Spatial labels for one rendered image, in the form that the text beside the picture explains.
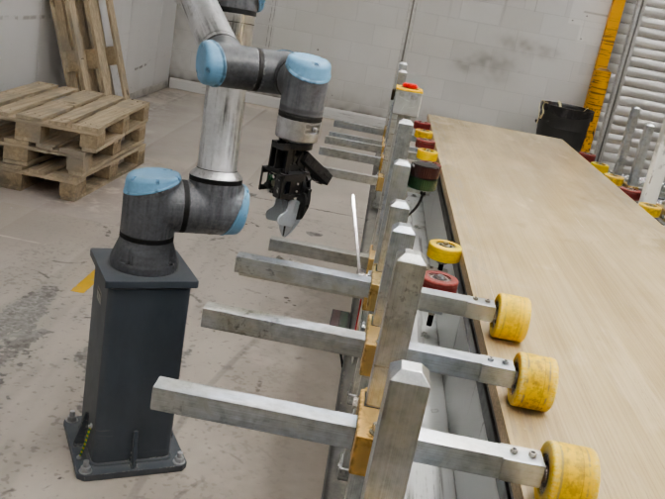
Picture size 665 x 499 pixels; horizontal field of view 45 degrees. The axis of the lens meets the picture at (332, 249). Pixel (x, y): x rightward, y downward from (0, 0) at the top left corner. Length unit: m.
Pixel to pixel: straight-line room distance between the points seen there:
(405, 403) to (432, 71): 8.74
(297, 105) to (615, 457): 0.87
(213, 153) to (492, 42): 7.34
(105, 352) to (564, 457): 1.57
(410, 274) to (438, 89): 8.51
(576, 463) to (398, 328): 0.25
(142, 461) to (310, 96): 1.33
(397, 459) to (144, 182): 1.58
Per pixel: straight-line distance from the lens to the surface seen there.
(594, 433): 1.23
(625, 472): 1.16
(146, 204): 2.21
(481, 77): 9.41
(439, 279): 1.67
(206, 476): 2.51
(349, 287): 1.41
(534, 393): 1.19
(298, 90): 1.60
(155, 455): 2.52
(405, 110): 2.12
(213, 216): 2.25
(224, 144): 2.23
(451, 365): 1.19
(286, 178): 1.62
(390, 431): 0.70
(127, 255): 2.26
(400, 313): 0.93
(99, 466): 2.49
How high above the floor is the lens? 1.43
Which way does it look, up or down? 18 degrees down
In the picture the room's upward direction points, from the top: 11 degrees clockwise
